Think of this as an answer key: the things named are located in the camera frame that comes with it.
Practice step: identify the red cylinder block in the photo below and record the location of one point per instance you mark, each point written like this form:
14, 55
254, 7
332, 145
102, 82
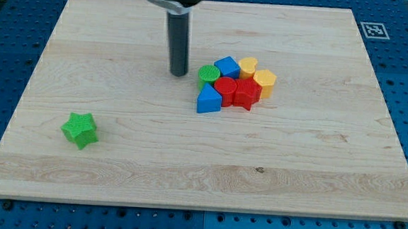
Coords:
226, 87

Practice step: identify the green cylinder block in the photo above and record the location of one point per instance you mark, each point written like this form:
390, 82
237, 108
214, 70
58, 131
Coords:
208, 74

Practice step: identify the yellow hexagon block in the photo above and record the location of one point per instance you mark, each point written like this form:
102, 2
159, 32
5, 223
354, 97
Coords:
266, 79

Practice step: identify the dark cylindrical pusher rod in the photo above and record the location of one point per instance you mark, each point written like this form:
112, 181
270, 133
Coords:
178, 35

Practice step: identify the wooden board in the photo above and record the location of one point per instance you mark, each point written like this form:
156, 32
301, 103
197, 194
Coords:
323, 144

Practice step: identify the yellow heart block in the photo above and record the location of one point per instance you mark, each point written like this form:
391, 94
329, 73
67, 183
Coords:
248, 67

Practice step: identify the blue cube block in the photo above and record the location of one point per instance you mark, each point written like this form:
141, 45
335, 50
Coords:
228, 67

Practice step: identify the blue triangle block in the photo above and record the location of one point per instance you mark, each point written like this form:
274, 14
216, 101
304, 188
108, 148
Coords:
208, 100

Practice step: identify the red star block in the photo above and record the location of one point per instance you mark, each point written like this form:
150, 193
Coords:
247, 93

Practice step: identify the green star block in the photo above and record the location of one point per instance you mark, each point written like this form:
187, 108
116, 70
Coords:
80, 129

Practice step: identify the white fiducial marker tag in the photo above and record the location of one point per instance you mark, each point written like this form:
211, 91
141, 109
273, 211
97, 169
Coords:
374, 30

